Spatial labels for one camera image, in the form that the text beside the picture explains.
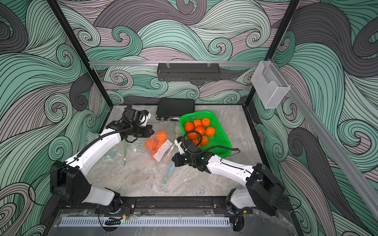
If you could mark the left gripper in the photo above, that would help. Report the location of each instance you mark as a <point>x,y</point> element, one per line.
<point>147,129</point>

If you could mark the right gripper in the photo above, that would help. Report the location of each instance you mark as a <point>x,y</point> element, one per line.
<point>177,162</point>

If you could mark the clear bag of oranges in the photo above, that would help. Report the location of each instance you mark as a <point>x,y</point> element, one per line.
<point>166,150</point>

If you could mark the orange taken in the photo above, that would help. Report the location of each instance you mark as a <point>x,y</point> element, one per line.
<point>192,136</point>
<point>197,123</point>
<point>189,126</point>

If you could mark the orange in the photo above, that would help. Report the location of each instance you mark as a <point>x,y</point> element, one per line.
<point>200,129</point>
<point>205,122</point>

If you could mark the green plastic basket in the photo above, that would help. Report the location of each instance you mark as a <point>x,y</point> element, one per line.
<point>219,144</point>

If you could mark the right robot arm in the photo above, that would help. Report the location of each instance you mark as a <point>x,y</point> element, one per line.
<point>262,189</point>

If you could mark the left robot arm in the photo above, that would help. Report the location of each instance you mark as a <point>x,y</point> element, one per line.
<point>68,179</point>

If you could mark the black flat box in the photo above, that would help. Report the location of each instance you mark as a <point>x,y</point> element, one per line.
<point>172,109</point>

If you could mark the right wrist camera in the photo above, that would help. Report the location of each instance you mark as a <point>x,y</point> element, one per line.
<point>178,143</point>

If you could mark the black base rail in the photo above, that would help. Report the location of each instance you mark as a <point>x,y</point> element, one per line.
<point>189,203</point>

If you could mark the black wall shelf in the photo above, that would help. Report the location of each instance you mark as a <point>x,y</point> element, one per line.
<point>188,72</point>

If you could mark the clear acrylic wall holder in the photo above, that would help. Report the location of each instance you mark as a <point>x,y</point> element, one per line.
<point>270,84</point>

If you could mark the white slotted cable duct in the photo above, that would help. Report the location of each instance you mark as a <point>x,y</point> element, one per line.
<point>146,222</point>

